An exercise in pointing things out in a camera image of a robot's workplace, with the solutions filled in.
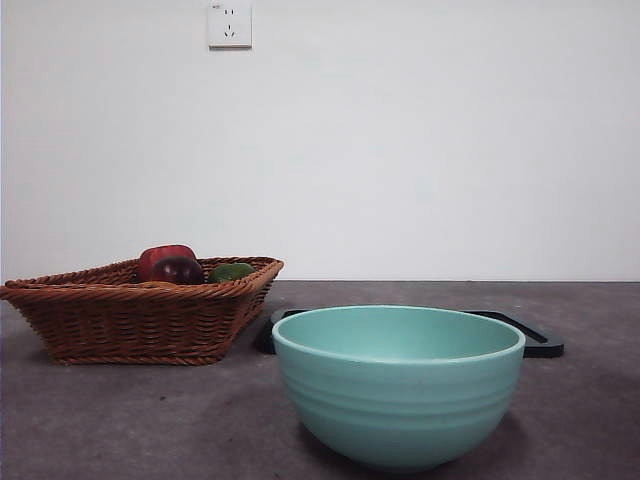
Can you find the brown wicker basket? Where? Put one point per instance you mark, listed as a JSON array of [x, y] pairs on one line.
[[130, 325]]

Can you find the white wall socket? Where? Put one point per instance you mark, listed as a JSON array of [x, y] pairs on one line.
[[230, 25]]

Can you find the dark red plum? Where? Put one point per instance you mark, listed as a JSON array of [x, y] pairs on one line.
[[177, 272]]

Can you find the teal ribbed bowl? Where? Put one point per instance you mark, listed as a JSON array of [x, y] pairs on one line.
[[400, 400]]

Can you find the dark rectangular tray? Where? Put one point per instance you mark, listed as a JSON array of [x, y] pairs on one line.
[[544, 347]]

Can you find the green lime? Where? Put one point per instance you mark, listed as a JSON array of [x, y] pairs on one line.
[[230, 272]]

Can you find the red apple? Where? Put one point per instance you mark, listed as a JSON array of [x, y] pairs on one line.
[[160, 252]]

